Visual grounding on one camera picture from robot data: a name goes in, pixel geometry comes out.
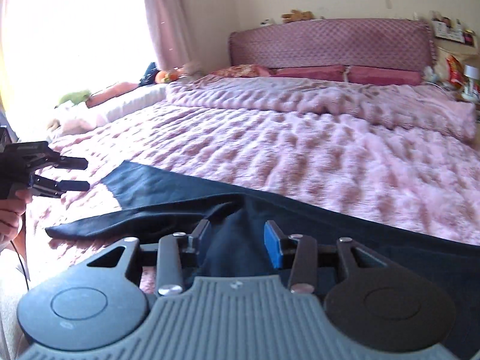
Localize black pants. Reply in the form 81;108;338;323
45;159;480;357

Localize person left hand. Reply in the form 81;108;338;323
0;190;32;246

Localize white crumpled cloth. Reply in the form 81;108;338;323
46;102;108;137

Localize green plush toy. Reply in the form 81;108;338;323
58;90;91;105

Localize dark blue cushion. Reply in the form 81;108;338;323
138;62;159;86

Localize orange plush toy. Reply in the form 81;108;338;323
154;68;182;84

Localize pink fluffy blanket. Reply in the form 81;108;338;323
26;76;479;283

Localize dark pink pillow left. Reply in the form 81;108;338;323
272;65;347;81

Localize dark pink pillow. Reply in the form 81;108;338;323
272;65;347;81
347;66;423;86

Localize floral red pillow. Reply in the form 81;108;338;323
211;64;274;78

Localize dark pink pillow right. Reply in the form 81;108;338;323
347;66;423;86

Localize pink curtain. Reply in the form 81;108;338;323
144;0;195;70

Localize quilted pink headboard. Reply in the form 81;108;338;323
228;19;437;72

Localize red snack bag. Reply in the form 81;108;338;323
446;55;465;89

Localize brown teddy bear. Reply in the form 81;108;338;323
281;10;315;24

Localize white table lamp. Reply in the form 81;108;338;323
461;63;480;102

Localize black cable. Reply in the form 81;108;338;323
9;213;31;293

